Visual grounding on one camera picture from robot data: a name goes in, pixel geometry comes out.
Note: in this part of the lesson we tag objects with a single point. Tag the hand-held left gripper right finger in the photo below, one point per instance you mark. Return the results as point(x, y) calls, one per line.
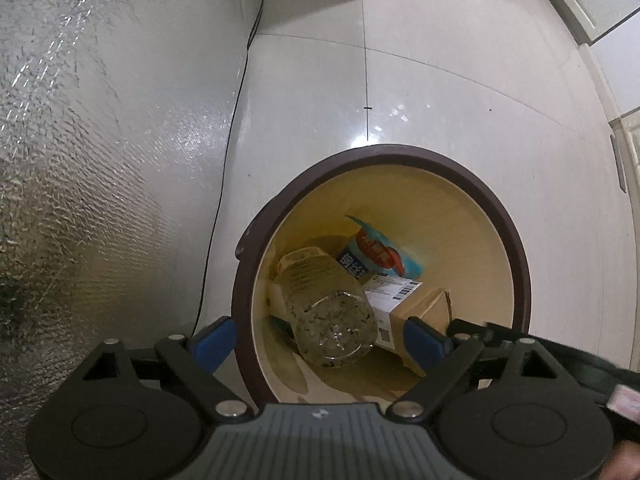
point(425, 342)

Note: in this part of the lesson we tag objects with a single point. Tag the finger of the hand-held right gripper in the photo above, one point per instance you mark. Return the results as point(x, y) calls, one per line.
point(500, 331)

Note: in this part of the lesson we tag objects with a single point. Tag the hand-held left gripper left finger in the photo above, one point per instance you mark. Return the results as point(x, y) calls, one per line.
point(212, 342)

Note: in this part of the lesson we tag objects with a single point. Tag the cardboard box with white label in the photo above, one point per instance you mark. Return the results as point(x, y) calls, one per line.
point(425, 305)

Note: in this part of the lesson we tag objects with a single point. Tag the blue snack bag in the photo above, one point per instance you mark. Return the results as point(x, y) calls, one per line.
point(375, 255)

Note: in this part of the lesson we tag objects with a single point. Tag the clear plastic bottle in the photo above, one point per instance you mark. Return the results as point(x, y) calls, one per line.
point(325, 320)

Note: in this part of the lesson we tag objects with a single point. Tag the yellow bin with brown rim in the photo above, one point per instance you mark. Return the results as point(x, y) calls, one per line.
point(435, 210)

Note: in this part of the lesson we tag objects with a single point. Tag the silver foil covered table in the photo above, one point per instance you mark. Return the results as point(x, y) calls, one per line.
point(100, 185)

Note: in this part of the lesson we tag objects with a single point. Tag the white window seat cabinet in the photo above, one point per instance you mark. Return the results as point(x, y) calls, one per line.
point(631, 150)

